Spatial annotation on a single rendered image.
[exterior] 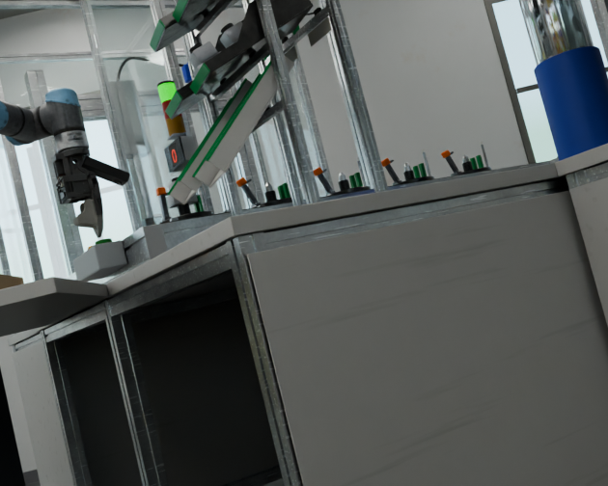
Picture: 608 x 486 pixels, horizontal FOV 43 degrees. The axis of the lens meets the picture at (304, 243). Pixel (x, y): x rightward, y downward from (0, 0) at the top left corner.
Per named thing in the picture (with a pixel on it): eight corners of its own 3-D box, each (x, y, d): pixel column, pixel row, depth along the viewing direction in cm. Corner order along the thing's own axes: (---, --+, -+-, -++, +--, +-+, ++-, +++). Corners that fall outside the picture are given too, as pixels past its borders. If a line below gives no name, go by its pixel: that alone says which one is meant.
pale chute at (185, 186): (196, 192, 158) (178, 179, 158) (183, 205, 171) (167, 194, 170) (262, 90, 167) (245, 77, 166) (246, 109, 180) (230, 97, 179)
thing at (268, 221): (234, 235, 114) (230, 216, 114) (36, 332, 241) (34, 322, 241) (739, 144, 188) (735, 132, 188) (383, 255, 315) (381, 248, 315)
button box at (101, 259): (99, 269, 177) (93, 243, 177) (77, 283, 194) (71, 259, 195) (127, 264, 180) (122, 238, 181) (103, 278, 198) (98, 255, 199)
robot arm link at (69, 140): (81, 139, 188) (90, 128, 181) (86, 156, 188) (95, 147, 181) (51, 141, 184) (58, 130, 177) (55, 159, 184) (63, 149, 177)
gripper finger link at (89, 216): (79, 240, 179) (70, 202, 180) (104, 236, 182) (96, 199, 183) (83, 237, 177) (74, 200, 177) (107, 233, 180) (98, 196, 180)
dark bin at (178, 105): (182, 100, 161) (160, 71, 160) (171, 120, 173) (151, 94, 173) (280, 36, 171) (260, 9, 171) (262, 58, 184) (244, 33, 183)
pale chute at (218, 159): (226, 172, 146) (206, 159, 145) (209, 188, 158) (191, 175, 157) (295, 63, 155) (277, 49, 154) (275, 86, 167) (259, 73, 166)
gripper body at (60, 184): (60, 207, 182) (49, 159, 183) (96, 202, 187) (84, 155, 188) (68, 200, 176) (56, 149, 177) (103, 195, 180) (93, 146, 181)
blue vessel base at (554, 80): (602, 159, 172) (570, 46, 174) (549, 177, 185) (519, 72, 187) (644, 152, 180) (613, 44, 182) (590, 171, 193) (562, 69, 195)
